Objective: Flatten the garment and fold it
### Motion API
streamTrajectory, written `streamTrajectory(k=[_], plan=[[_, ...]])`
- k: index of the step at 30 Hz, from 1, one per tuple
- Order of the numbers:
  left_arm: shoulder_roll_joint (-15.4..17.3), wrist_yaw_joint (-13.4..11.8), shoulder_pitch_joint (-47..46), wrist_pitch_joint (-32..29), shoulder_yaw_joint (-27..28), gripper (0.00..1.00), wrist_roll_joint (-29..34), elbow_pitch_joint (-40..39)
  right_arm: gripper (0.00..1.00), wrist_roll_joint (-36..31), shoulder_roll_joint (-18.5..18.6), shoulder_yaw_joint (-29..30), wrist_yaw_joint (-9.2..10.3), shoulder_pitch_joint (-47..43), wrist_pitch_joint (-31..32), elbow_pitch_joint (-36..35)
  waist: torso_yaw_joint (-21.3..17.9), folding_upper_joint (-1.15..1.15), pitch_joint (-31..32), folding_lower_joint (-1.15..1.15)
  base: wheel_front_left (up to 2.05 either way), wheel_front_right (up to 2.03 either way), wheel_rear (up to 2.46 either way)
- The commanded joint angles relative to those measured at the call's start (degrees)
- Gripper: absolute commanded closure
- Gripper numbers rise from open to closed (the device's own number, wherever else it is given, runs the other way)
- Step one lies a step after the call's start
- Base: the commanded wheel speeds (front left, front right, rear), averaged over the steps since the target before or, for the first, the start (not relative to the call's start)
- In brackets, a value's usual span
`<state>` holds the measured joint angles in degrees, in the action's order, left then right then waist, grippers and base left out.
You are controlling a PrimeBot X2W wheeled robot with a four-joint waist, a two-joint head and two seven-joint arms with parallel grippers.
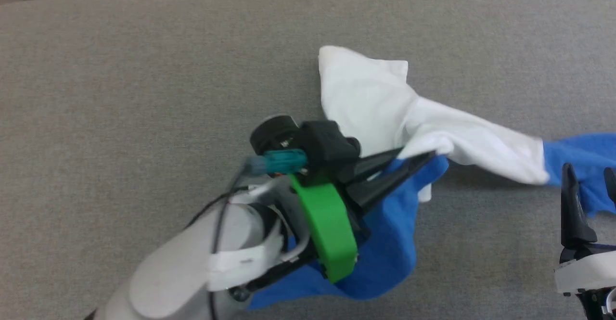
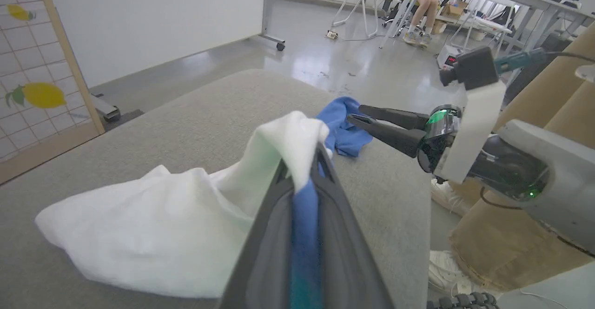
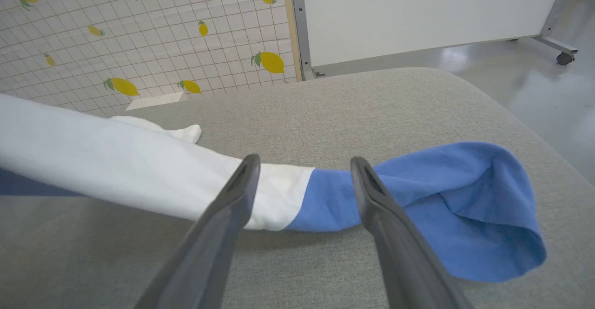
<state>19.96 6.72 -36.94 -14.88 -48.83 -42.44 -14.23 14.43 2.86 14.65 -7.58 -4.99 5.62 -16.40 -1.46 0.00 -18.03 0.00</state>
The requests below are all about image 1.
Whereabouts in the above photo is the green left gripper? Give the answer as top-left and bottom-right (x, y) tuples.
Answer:
(249, 115), (436, 284)

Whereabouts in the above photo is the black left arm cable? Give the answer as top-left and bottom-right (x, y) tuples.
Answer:
(185, 149), (308, 320)

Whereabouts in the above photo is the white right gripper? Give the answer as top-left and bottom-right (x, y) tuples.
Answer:
(553, 163), (616, 296)

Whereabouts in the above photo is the grey fabric sofa cushion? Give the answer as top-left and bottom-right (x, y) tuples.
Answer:
(0, 0), (616, 320)

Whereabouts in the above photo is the blue and white garment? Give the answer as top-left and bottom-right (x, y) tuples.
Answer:
(248, 46), (616, 311)

